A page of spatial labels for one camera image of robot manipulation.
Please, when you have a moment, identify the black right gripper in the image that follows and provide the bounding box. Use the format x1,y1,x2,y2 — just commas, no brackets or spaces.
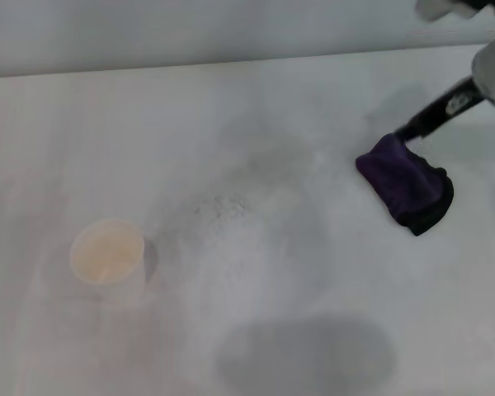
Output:
394,75,487,144

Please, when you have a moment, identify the purple rag black edge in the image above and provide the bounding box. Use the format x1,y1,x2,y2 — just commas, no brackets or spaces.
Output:
355,132,455,238

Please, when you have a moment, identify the translucent plastic cup brown water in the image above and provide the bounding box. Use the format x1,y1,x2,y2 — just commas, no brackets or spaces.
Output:
68,217,150,313

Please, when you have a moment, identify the black white wrist camera box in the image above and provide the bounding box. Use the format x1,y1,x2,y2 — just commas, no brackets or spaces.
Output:
414,0,495,20

